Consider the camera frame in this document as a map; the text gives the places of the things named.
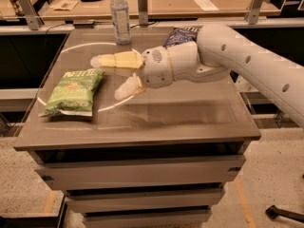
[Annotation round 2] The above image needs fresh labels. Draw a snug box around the left metal bracket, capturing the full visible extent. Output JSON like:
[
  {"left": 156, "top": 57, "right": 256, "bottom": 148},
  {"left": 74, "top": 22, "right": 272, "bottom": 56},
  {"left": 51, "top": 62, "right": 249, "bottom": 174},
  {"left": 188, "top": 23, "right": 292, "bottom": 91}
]
[{"left": 18, "top": 0, "right": 42, "bottom": 30}]

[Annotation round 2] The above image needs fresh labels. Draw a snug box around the green Kettle chip bag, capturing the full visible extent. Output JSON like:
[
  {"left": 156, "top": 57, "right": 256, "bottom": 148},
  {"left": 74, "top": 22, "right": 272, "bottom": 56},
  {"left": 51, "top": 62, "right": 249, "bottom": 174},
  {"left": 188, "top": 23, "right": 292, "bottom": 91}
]
[{"left": 41, "top": 68, "right": 104, "bottom": 117}]

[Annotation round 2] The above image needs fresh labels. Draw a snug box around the small booklet on desk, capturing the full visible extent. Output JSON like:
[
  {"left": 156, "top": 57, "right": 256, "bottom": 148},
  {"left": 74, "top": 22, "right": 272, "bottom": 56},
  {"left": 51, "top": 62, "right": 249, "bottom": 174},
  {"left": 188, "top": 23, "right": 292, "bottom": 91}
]
[{"left": 51, "top": 0, "right": 78, "bottom": 11}]

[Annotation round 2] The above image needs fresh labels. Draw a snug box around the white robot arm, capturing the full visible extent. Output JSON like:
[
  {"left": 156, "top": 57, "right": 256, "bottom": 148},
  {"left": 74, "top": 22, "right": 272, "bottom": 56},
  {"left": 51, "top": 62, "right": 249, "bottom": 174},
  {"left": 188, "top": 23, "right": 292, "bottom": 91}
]
[{"left": 90, "top": 25, "right": 304, "bottom": 127}]

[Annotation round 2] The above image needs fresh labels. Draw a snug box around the left sanitizer bottle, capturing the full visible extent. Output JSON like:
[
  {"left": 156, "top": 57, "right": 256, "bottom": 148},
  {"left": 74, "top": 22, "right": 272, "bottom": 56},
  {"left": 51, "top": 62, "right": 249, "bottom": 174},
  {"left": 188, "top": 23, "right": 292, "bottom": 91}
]
[{"left": 236, "top": 76, "right": 250, "bottom": 92}]

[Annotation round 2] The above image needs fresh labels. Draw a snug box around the middle metal bracket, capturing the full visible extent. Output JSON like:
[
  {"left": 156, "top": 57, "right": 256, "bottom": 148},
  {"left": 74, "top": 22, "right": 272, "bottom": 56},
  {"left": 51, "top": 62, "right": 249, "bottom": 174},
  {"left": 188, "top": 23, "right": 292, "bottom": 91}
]
[{"left": 138, "top": 0, "right": 148, "bottom": 27}]

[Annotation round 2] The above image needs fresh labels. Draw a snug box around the blue chip bag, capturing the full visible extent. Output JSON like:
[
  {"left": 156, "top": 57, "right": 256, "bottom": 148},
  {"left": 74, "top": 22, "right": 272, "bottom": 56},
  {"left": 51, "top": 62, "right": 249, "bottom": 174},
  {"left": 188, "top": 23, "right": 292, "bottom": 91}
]
[{"left": 163, "top": 27, "right": 200, "bottom": 48}]

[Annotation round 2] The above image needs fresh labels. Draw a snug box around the black chair base leg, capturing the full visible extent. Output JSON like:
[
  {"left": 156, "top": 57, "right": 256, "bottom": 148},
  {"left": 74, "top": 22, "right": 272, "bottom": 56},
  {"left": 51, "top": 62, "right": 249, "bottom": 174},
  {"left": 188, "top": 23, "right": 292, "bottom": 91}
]
[{"left": 265, "top": 205, "right": 304, "bottom": 223}]

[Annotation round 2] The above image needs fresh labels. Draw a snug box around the clear plastic water bottle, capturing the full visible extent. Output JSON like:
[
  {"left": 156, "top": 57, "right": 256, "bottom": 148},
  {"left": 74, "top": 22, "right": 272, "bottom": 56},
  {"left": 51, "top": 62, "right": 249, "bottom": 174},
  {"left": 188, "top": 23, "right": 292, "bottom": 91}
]
[{"left": 110, "top": 0, "right": 131, "bottom": 45}]

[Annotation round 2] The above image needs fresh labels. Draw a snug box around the grey drawer cabinet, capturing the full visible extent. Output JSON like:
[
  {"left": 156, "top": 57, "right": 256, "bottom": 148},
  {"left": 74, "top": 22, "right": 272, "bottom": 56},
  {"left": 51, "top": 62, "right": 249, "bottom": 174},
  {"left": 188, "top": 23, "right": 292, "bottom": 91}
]
[{"left": 15, "top": 28, "right": 260, "bottom": 228}]

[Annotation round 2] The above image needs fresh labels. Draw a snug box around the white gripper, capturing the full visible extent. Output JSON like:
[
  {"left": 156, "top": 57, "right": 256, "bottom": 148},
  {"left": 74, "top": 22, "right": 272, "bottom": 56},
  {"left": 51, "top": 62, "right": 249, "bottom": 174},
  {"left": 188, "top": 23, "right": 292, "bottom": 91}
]
[{"left": 90, "top": 47, "right": 173, "bottom": 100}]

